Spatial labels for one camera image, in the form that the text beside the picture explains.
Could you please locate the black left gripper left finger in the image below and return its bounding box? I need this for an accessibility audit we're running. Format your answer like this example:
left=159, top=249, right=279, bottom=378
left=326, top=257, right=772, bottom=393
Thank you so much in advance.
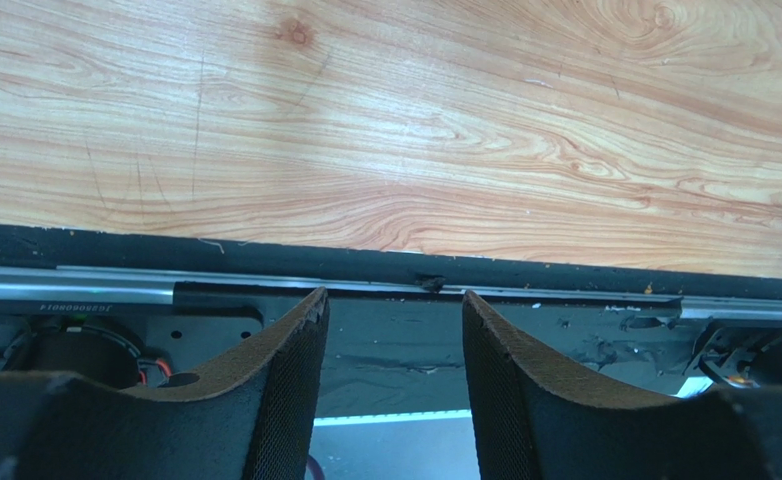
left=0, top=288, right=329, bottom=479

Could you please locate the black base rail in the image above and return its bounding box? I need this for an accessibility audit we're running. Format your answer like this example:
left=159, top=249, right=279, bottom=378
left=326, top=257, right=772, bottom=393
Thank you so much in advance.
left=0, top=225, right=782, bottom=417

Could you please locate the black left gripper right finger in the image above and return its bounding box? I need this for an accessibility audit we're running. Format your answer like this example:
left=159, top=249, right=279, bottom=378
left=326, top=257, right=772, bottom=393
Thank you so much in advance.
left=462, top=291, right=782, bottom=479

